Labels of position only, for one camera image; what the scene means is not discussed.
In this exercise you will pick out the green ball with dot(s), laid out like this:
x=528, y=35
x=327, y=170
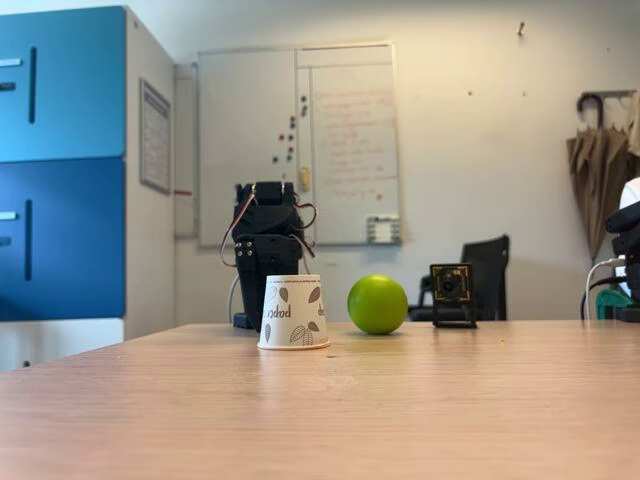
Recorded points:
x=377, y=304

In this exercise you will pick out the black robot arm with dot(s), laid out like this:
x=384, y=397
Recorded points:
x=270, y=220

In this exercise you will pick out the leaf print paper cup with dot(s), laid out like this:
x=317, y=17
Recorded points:
x=292, y=315

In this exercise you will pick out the large whiteboard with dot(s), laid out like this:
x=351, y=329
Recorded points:
x=240, y=125

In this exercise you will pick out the black office chair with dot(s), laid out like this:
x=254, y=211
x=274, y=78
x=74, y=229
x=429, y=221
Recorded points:
x=487, y=270

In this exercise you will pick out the grey locker cabinet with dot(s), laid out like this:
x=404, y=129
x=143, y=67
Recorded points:
x=150, y=250

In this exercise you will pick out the narrow whiteboard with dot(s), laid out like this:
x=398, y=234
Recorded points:
x=185, y=130

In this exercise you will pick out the framed notice sheet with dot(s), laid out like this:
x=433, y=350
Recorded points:
x=155, y=135

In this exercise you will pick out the blue cabinet door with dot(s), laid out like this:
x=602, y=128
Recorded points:
x=75, y=85
x=75, y=240

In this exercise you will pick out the brown folded umbrella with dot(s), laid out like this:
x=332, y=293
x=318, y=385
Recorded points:
x=597, y=190

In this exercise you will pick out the green table clamp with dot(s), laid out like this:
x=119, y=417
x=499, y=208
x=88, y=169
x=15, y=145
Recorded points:
x=610, y=302

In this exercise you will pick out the person's white sleeved arm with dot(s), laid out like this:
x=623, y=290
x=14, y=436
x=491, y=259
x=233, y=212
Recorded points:
x=631, y=194

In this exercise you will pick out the small camera module on stand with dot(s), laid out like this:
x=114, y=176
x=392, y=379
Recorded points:
x=452, y=287

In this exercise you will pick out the wall coat rack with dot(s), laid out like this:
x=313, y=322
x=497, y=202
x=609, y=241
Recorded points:
x=612, y=93

